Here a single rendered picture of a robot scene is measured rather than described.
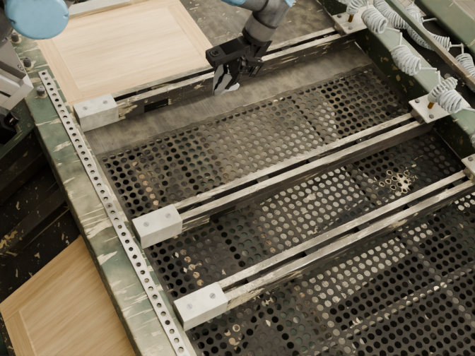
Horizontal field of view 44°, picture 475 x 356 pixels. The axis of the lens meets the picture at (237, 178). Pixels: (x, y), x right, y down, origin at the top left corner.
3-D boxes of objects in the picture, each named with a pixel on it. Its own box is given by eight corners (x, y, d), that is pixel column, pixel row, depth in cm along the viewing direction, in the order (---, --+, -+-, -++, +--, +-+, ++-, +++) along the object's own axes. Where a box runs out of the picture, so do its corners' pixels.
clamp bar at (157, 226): (129, 227, 165) (126, 178, 146) (438, 106, 209) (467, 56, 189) (143, 255, 161) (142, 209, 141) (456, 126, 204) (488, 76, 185)
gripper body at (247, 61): (254, 80, 158) (277, 44, 151) (230, 78, 152) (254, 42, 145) (240, 61, 161) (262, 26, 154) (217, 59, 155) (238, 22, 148)
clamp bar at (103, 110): (72, 115, 187) (63, 59, 167) (363, 26, 230) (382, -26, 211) (83, 137, 182) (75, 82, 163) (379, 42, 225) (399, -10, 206)
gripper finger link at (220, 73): (227, 95, 163) (242, 70, 158) (210, 95, 159) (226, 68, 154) (221, 87, 165) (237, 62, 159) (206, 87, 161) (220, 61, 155)
